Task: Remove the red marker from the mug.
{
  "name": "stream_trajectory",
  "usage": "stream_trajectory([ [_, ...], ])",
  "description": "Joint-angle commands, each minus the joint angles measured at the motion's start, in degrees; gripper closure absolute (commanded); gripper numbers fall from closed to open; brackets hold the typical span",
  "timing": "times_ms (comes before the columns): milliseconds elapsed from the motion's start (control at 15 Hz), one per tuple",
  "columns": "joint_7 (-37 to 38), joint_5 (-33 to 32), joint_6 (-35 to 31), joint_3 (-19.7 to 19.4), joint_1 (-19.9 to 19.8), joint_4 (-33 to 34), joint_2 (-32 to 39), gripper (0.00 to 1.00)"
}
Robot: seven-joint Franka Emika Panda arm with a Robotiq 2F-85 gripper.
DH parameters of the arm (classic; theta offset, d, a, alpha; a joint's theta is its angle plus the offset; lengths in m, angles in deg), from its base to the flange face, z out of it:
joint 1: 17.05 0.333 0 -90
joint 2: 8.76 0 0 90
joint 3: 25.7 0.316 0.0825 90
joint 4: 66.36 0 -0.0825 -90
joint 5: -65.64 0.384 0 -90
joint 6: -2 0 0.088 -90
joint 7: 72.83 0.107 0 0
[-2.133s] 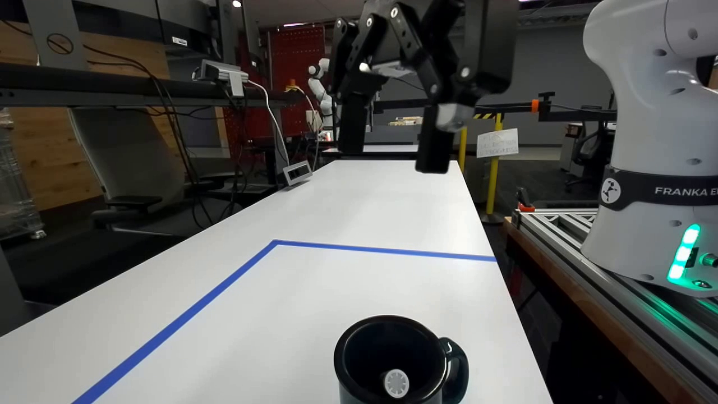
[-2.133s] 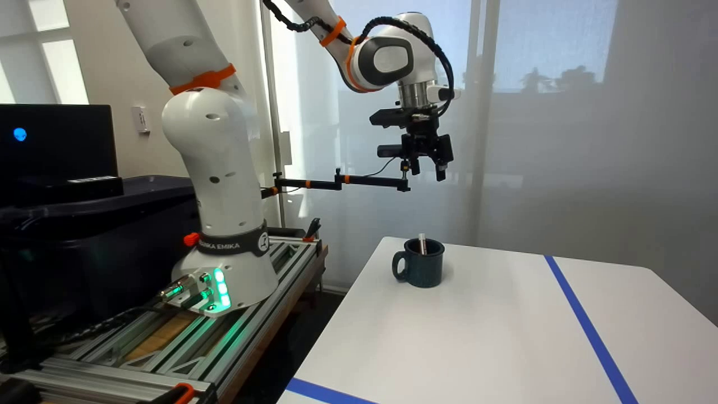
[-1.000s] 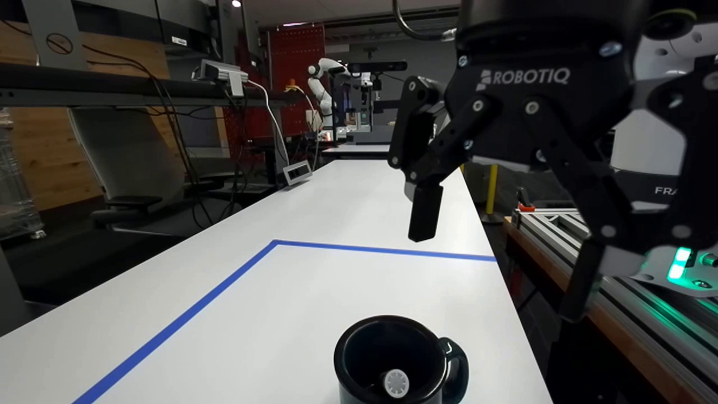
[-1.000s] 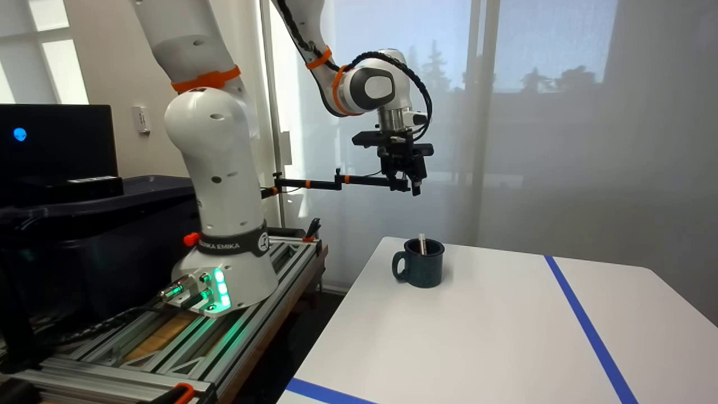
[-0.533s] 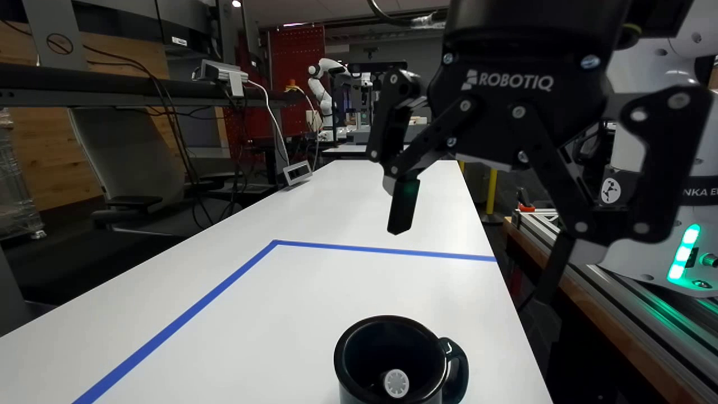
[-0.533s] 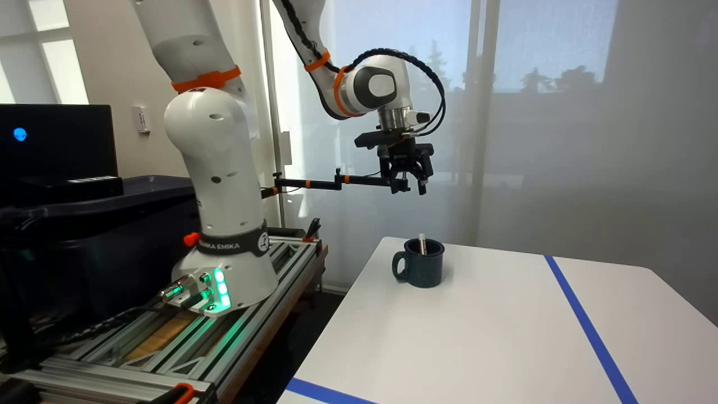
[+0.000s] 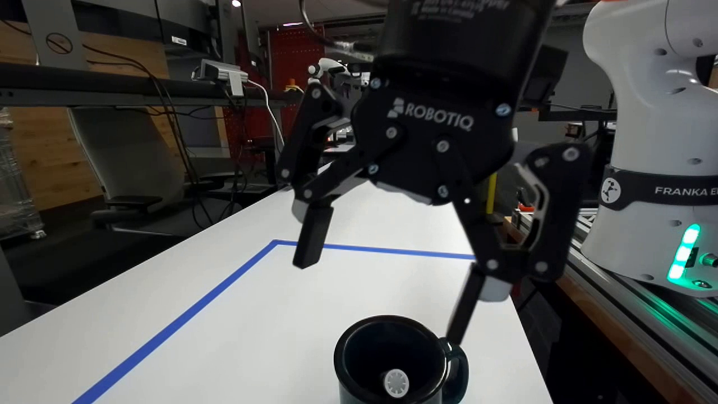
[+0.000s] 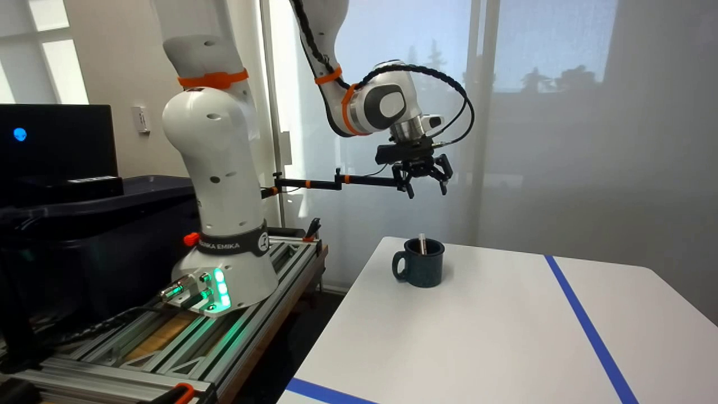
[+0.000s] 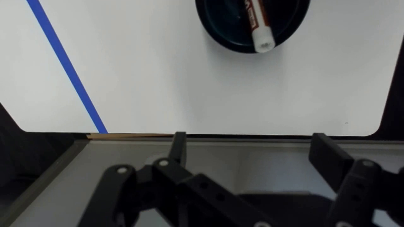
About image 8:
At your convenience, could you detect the black cabinet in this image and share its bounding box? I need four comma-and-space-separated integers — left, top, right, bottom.
0, 174, 203, 362

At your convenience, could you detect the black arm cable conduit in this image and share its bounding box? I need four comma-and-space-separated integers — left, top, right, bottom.
289, 0, 477, 148

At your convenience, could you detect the orange black bar clamp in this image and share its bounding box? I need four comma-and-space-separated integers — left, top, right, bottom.
299, 215, 326, 247
169, 379, 201, 404

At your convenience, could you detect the orange cable strap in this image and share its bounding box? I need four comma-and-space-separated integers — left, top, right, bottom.
312, 64, 346, 88

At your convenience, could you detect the black braided base cable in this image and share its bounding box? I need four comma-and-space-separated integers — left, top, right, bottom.
43, 291, 185, 350

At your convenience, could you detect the black horizontal rod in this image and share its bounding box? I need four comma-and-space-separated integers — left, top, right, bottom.
260, 168, 402, 200

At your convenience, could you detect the dark teal ceramic mug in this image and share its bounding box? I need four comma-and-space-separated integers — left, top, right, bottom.
390, 235, 447, 289

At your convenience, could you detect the aluminium extrusion base frame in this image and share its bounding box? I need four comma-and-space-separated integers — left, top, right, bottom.
0, 232, 327, 404

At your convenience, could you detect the blue tape strip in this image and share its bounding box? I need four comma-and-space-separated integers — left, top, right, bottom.
543, 253, 641, 404
285, 377, 380, 404

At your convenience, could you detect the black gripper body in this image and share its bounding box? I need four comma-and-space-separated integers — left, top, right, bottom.
395, 141, 450, 180

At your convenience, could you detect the black monitor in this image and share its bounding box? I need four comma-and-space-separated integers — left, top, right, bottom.
0, 101, 125, 205

